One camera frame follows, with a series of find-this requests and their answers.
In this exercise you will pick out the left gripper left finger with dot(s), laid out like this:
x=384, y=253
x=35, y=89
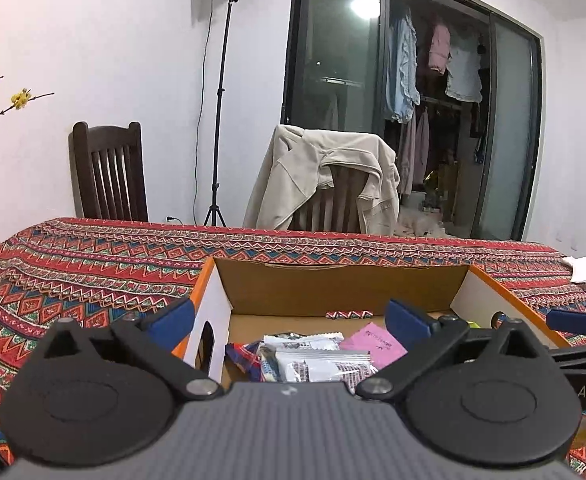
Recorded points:
x=87, y=397

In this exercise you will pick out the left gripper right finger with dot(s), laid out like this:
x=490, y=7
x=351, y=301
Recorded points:
x=487, y=397

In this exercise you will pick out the pink snack packet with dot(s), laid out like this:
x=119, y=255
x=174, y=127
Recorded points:
x=383, y=347

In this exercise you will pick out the white silver snack packet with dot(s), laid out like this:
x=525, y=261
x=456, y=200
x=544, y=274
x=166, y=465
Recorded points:
x=306, y=365

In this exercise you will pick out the blue patterned snack packet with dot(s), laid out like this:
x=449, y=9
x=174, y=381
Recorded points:
x=256, y=360

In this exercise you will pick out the orange cardboard box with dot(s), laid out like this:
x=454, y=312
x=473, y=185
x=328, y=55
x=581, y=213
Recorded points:
x=241, y=301

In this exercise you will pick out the dark wooden chair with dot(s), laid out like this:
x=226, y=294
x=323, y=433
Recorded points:
x=109, y=169

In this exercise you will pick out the chair with beige jacket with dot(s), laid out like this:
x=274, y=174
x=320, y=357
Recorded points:
x=334, y=206

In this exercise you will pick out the beige jacket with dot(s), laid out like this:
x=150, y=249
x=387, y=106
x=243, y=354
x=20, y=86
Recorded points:
x=298, y=162

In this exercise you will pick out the white hanging shirt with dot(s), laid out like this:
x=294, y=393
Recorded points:
x=463, y=83

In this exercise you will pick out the dark sliding glass door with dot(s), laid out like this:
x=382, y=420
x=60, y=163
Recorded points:
x=472, y=163

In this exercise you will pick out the blue hanging shirt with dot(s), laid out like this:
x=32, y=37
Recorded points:
x=402, y=96

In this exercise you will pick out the pink hanging garment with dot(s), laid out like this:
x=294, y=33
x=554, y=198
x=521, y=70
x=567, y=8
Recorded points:
x=439, y=52

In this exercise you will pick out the studio light on stand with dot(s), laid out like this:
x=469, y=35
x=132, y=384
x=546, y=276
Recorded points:
x=214, y=214

